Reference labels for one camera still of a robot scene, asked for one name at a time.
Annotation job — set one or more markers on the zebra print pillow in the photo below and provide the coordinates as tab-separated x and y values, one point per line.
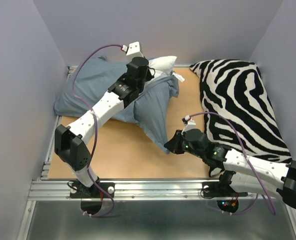
238	111

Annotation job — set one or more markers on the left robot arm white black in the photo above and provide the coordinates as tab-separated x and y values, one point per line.
71	141

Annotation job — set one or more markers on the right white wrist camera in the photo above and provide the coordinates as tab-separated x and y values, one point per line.
189	123

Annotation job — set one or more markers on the white pillow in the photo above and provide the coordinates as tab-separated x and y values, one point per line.
163	66

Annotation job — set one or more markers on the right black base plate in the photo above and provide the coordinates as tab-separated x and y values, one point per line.
214	189

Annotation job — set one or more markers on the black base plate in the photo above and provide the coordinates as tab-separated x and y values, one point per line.
214	189
79	191

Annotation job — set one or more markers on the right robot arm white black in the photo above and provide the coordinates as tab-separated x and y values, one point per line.
241	173

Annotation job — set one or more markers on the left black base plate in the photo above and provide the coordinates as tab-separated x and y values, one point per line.
79	191

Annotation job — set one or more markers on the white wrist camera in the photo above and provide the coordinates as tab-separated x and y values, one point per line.
189	123
132	50

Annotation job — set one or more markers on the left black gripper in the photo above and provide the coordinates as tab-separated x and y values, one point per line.
148	75

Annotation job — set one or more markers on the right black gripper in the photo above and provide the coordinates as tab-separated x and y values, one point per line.
173	145

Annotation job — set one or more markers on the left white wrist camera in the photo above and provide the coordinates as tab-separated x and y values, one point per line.
132	50

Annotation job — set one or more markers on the aluminium frame rail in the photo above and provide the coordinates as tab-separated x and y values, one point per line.
153	209

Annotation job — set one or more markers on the blue striped pillowcase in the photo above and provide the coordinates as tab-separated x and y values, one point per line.
93	78

